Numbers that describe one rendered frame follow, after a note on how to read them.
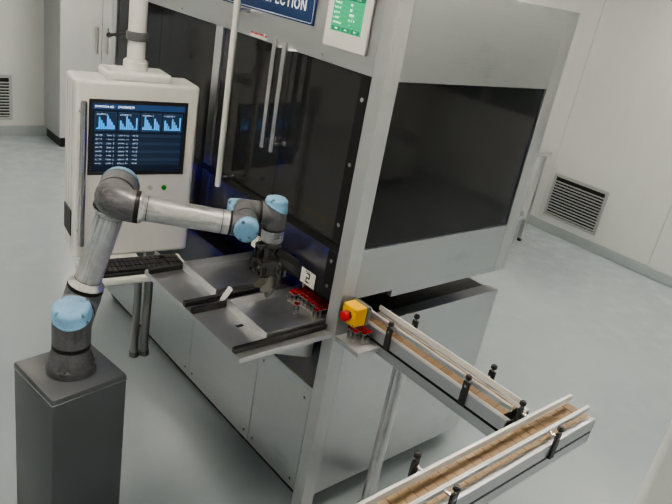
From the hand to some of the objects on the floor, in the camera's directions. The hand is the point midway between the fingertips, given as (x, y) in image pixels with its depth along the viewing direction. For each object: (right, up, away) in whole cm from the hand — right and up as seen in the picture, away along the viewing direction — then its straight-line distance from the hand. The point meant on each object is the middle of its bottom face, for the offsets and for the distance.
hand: (268, 293), depth 228 cm
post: (+8, -94, +51) cm, 108 cm away
